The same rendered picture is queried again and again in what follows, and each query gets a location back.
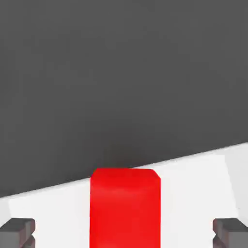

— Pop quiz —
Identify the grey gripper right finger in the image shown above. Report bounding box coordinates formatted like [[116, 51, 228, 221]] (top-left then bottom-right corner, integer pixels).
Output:
[[212, 217, 248, 248]]

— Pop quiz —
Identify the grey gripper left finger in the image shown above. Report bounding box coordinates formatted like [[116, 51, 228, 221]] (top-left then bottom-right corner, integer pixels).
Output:
[[0, 217, 36, 248]]

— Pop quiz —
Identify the small red cube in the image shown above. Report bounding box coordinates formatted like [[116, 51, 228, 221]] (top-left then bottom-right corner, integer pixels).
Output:
[[89, 168, 161, 248]]

